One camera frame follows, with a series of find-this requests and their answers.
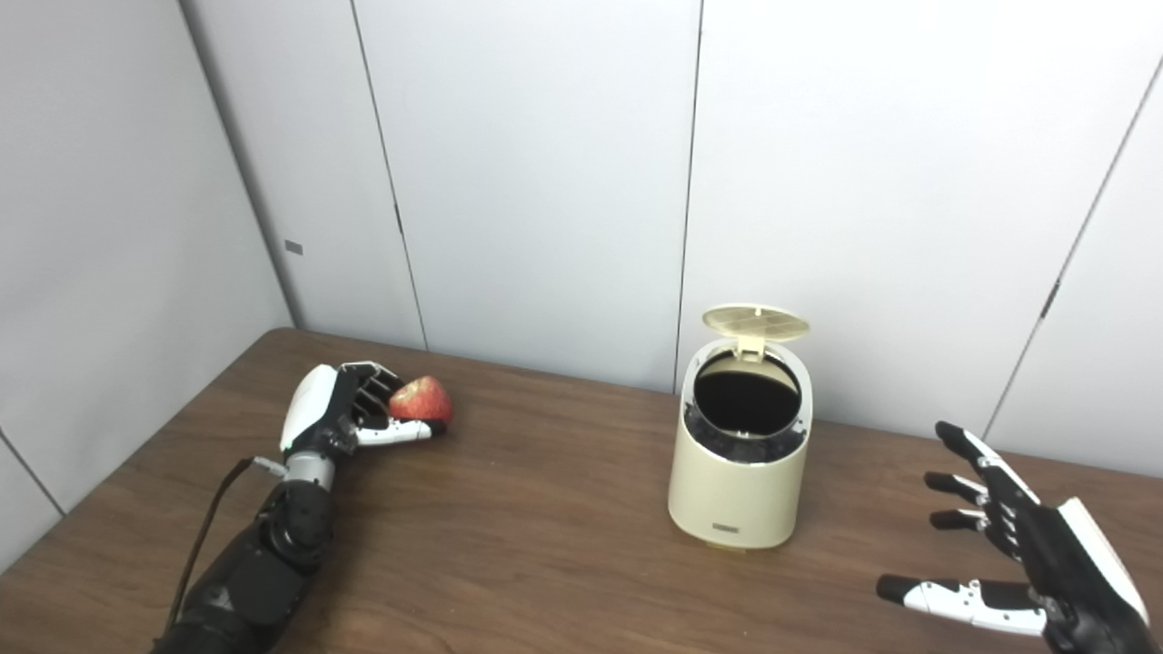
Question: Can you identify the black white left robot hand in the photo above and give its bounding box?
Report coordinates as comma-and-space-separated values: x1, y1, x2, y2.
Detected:
279, 361, 448, 461

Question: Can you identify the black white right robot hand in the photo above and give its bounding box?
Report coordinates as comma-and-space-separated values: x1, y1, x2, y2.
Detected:
876, 421, 1156, 654

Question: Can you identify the red apple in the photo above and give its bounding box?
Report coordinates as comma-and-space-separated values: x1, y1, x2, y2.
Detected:
389, 376, 454, 426

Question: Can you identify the cream-colored bin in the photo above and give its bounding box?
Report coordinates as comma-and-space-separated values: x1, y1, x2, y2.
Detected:
668, 336, 814, 552

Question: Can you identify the cream round bin lid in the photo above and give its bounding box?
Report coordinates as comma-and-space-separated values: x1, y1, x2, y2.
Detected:
701, 304, 810, 362

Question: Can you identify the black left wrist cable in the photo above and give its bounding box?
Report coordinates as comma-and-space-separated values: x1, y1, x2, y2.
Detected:
162, 456, 290, 629

